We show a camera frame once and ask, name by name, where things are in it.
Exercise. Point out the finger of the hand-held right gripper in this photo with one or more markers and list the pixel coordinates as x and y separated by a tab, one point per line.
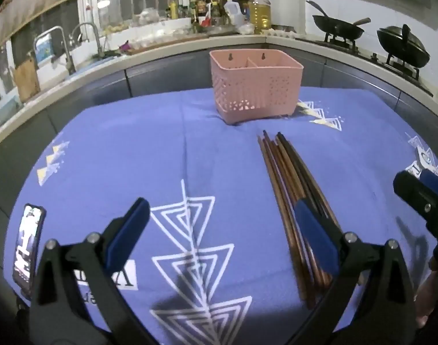
414	196
436	185

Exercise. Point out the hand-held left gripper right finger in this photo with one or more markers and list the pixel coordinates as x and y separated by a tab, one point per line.
312	230

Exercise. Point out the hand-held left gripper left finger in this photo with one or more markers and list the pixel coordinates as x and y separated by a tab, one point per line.
132	224

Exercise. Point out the bundle of wooden chopsticks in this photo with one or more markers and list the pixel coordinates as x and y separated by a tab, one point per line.
287	183

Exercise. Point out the pink plastic utensil basket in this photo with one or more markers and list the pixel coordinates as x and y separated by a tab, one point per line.
256	86

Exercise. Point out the person's right hand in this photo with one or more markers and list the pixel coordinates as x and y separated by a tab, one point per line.
429	294

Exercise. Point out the blue printed tablecloth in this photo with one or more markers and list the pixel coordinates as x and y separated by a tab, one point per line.
190	158

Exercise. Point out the black smartphone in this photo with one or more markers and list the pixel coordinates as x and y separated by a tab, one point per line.
27	248

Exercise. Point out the black wok with lid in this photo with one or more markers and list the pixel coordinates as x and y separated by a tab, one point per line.
402	46

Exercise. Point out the black gas stove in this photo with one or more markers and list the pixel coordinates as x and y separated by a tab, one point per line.
370	57

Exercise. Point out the small purple object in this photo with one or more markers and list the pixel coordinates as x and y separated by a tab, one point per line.
125	47

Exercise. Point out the wooden cutting board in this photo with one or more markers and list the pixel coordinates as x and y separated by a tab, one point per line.
26	81

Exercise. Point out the black open wok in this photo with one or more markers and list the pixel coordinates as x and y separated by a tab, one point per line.
337	28

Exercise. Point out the steel kitchen faucet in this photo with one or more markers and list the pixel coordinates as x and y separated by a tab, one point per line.
96	37
62	43

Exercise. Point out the blue and white packet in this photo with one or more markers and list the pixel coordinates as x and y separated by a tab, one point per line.
44	48

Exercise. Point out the small yellow bottle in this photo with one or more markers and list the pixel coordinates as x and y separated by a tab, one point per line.
173	10

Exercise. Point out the yellow cooking oil bottle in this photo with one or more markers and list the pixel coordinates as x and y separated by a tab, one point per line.
260	16

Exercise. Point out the dark sauce bottle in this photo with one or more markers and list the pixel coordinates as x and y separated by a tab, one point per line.
201	7

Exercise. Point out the white plastic jug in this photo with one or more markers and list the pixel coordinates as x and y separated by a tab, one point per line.
235	14

